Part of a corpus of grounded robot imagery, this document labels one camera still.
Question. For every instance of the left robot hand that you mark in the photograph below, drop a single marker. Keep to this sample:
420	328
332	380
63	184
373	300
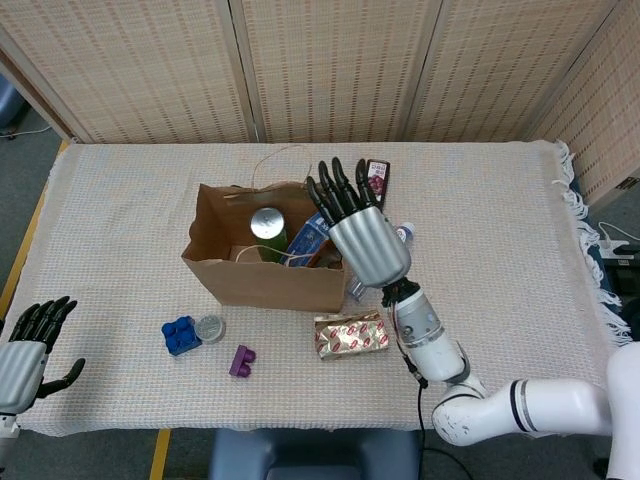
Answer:
20	372

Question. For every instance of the white power strip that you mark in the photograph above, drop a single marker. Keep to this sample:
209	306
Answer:
615	248

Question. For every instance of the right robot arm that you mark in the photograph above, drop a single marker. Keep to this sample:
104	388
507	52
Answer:
435	350

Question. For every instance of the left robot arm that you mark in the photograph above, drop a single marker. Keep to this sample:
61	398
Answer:
6	430

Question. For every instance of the blue padded seat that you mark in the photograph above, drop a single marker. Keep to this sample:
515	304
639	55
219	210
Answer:
310	455

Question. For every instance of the dark juice bottle white cap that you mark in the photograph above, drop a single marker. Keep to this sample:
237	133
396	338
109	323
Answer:
380	180

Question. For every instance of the brown paper shopping bag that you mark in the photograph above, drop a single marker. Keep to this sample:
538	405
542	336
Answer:
280	292

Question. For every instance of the bamboo folding screen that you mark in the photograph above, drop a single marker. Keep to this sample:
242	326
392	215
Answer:
325	65

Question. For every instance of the green Pringles can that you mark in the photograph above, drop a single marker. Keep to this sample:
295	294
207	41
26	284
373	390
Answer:
267	222

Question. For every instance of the blue toy building brick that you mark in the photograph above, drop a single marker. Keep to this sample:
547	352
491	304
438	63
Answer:
180	337

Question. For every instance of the gold foil snack packet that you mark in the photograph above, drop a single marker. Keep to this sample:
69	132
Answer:
350	337

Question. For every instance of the orange biscuit box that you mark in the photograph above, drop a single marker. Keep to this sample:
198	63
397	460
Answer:
307	237

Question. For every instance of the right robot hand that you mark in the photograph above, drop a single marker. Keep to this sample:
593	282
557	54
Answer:
367	245

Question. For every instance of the blue chair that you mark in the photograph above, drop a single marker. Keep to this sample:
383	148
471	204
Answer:
7	102

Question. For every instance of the white woven tablecloth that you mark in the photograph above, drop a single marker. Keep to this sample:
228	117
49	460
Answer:
125	225

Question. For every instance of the purple toy building brick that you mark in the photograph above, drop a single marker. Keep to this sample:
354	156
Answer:
242	362

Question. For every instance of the black equipment box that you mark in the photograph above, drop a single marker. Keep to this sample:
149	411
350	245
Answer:
625	280

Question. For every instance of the clear plastic water bottle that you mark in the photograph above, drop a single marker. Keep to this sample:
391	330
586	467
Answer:
406	232

